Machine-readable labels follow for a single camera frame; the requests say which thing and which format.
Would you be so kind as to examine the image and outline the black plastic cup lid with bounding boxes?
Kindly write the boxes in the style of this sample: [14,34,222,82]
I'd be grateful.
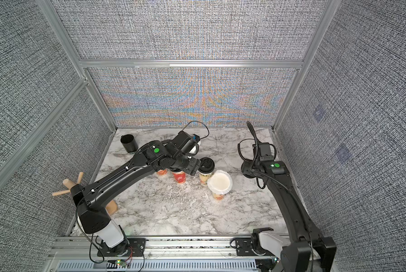
[198,157,215,174]

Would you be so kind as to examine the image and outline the red milk tea paper cup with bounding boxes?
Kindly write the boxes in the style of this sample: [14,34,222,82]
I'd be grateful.
[172,171,187,184]

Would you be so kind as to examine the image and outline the yellow paper cup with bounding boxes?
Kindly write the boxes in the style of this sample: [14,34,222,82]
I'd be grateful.
[198,172,213,187]

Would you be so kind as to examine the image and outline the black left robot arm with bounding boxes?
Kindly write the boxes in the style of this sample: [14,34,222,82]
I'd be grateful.
[70,133,201,256]

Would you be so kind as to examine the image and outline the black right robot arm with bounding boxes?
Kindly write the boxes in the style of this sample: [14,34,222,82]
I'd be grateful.
[241,160,336,272]

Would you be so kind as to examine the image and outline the black cylindrical cup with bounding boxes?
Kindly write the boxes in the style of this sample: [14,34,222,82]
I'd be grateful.
[120,134,139,153]

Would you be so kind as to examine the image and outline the wooden mug tree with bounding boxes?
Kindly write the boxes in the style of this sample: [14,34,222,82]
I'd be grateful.
[51,171,119,216]

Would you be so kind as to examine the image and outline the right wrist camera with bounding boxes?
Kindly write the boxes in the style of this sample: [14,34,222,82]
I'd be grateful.
[257,142,277,162]

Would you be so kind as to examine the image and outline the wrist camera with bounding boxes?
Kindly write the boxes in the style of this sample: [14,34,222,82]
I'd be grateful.
[257,142,277,162]
[172,130,201,157]

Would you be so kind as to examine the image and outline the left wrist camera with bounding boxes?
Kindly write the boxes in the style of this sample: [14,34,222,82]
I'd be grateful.
[172,130,201,157]

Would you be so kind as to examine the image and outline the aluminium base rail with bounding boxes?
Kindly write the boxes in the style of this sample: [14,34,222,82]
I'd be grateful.
[44,235,280,272]

